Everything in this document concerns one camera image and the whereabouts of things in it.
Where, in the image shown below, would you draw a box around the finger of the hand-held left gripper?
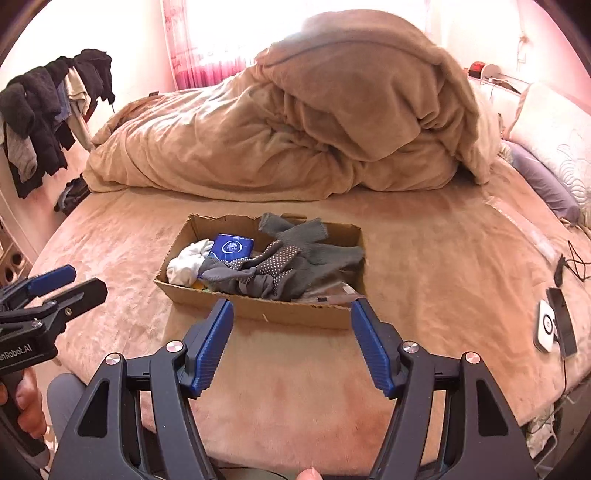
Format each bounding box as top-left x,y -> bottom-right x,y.
0,264 -> 77,305
44,277 -> 109,324

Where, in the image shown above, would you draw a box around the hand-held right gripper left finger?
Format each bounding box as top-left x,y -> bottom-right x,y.
48,298 -> 236,480

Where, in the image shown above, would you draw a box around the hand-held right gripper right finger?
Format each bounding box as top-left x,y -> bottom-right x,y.
350,298 -> 539,480

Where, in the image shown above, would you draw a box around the bag of cotton swabs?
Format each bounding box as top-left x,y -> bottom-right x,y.
300,279 -> 365,308

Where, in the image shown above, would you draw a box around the cardboard box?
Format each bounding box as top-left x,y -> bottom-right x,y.
154,213 -> 366,330

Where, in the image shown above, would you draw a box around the white sock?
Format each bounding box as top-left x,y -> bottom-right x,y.
166,239 -> 218,286

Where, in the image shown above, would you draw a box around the blue tissue packet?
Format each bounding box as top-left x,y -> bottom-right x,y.
210,233 -> 256,261

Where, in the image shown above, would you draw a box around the grey dotted socks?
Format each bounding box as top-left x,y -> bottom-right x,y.
199,244 -> 315,303

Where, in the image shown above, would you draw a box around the person's left hand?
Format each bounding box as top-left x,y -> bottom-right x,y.
0,368 -> 51,445

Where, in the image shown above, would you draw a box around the person's leg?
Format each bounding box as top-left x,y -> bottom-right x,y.
46,373 -> 100,444

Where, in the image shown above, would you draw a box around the hanging dark clothes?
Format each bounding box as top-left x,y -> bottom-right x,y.
0,48 -> 116,199

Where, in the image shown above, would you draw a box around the white power bank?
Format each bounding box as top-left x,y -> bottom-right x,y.
533,300 -> 557,354

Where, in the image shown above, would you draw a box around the black phone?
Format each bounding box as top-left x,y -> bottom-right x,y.
546,287 -> 579,358

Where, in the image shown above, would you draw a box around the beige duvet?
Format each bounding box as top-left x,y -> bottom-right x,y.
83,9 -> 502,204

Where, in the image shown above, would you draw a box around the purple pillow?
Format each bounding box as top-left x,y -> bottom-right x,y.
499,141 -> 583,224

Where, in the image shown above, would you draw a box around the pink curtain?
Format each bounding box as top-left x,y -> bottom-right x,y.
161,0 -> 435,90

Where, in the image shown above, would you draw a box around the white floral pillow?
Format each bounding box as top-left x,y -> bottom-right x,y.
508,83 -> 591,217

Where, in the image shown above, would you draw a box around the black cable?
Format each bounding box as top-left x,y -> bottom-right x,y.
554,240 -> 591,284

